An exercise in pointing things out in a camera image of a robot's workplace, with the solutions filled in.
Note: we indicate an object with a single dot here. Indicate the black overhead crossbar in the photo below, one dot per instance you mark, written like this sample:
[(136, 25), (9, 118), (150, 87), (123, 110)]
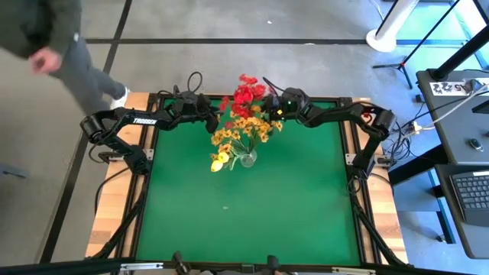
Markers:
[(57, 267)]

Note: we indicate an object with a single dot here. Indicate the black tripod stand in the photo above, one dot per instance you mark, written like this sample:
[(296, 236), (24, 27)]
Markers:
[(400, 65)]

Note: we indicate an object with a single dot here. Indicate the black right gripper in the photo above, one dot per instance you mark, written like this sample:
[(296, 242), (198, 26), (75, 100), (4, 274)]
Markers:
[(284, 107)]

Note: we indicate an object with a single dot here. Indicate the white paper label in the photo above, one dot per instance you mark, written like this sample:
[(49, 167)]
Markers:
[(447, 88)]

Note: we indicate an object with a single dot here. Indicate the red artificial flower bunch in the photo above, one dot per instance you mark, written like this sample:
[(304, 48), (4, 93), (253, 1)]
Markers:
[(244, 93)]

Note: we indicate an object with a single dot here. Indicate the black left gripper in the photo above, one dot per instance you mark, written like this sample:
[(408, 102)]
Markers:
[(191, 107)]

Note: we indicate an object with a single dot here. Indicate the silver metal bracket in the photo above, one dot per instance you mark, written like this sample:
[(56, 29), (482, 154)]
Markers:
[(353, 270), (141, 266)]

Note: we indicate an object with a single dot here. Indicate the black laptop keyboard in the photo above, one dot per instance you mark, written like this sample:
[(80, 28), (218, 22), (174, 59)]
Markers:
[(471, 191)]

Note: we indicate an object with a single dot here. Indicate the black key fob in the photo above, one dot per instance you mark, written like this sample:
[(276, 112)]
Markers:
[(476, 144)]

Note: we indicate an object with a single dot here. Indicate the person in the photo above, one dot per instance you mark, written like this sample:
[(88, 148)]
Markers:
[(23, 23)]

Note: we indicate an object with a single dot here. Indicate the yellow artificial tulip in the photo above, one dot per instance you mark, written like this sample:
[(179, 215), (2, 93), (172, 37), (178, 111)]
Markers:
[(223, 157), (216, 165)]

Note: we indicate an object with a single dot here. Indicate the clear textured glass vase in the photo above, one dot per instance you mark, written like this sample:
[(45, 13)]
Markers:
[(248, 159)]

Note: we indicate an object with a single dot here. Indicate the yellow artificial blossom bunch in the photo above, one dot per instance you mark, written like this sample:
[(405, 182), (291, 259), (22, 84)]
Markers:
[(225, 139), (260, 128)]

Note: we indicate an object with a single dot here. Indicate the green table mat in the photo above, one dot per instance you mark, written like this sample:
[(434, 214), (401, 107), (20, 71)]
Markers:
[(267, 214)]

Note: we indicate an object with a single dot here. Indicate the person's hand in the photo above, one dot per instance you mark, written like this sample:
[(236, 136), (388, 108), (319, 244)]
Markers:
[(46, 61)]

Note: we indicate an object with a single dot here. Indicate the thick black pole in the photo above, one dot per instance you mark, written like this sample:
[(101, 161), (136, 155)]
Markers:
[(458, 57)]

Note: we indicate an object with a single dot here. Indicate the black aluminium table frame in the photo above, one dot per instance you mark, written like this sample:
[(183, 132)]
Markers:
[(135, 229)]

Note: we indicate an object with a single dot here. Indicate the white pedestal stand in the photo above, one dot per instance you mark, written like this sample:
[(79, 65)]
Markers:
[(382, 40)]

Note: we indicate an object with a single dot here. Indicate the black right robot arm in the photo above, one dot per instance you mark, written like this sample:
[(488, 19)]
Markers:
[(344, 112)]

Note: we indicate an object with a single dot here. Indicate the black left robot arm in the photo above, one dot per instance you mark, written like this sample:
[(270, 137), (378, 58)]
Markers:
[(145, 121)]

